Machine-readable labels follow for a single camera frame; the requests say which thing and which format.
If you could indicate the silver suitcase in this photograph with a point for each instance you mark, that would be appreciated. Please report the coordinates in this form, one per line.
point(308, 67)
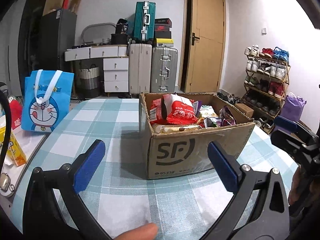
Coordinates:
point(163, 69)

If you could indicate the right hand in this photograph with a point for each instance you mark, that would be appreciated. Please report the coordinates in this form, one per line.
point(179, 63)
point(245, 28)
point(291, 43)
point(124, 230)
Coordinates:
point(296, 179)

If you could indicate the small cardboard box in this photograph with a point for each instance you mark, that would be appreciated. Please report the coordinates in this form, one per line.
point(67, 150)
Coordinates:
point(243, 108)

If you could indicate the teal suitcase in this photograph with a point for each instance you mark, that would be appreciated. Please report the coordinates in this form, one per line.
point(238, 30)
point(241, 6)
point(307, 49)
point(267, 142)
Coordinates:
point(144, 25)

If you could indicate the large noodle snack bag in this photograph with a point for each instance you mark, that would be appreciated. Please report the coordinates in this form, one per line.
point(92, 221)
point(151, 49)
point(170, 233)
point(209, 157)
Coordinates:
point(207, 111)

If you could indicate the left hand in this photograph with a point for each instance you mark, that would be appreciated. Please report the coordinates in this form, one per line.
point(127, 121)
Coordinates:
point(146, 232)

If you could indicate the white drawer desk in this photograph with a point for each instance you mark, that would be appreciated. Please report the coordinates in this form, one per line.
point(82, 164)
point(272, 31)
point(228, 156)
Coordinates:
point(112, 61)

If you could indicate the blue Doraemon bag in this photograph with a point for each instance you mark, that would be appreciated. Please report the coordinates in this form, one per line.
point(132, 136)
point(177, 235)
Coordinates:
point(46, 99)

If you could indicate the woven laundry basket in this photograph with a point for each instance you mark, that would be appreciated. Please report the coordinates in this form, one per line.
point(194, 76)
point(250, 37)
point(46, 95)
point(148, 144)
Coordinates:
point(88, 81)

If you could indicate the red barcode snack pack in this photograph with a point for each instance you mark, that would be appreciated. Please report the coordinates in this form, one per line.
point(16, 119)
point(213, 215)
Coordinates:
point(155, 113)

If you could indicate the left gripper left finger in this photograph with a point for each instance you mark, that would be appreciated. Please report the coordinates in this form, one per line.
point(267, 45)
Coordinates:
point(86, 164)

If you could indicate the wooden door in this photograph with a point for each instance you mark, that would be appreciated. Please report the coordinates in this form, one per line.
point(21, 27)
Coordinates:
point(207, 46)

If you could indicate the purple candy bag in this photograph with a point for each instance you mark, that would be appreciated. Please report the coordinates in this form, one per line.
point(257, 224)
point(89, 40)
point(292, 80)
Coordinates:
point(226, 117)

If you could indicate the red white small packet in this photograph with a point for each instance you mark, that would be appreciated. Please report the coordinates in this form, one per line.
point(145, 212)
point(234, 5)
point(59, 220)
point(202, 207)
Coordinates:
point(179, 110)

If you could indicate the black refrigerator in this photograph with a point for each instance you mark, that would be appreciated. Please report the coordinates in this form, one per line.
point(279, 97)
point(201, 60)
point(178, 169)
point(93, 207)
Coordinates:
point(47, 30)

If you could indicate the SF cardboard box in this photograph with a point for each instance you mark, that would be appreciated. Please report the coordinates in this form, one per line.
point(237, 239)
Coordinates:
point(185, 152)

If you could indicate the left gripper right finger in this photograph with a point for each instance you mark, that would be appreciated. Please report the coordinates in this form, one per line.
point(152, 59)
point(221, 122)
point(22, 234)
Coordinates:
point(223, 164)

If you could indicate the wooden shoe rack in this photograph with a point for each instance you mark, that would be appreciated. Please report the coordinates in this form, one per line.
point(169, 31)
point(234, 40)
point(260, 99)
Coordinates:
point(266, 82)

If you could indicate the yellow box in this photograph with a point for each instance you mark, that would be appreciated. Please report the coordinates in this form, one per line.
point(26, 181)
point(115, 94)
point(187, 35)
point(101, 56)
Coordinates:
point(15, 155)

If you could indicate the beige suitcase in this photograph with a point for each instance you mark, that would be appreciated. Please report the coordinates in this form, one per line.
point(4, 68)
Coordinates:
point(140, 56)

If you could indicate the clear cookie bag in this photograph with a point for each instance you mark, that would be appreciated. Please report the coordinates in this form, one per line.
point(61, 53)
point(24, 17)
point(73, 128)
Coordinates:
point(168, 129)

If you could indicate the stacked shoe boxes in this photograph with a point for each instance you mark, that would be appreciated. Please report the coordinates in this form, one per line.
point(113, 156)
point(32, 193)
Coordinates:
point(162, 33)

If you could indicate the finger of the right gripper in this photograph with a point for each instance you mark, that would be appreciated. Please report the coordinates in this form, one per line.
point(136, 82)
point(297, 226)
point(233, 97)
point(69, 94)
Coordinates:
point(283, 124)
point(292, 143)

